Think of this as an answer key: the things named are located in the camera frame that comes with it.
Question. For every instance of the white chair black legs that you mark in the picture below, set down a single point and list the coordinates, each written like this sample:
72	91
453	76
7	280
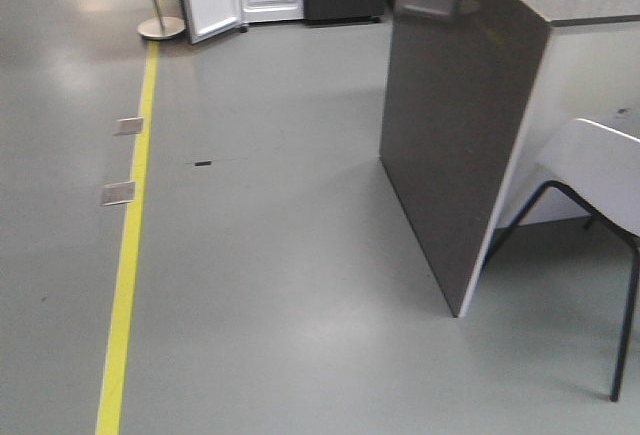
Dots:
597	167

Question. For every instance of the grey kitchen island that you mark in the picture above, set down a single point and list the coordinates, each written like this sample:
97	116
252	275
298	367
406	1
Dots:
475	89

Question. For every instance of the silver sign stand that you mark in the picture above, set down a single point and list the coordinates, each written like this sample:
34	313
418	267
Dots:
160	27

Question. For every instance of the metal floor socket plate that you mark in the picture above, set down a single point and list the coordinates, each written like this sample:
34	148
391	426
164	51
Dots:
129	126

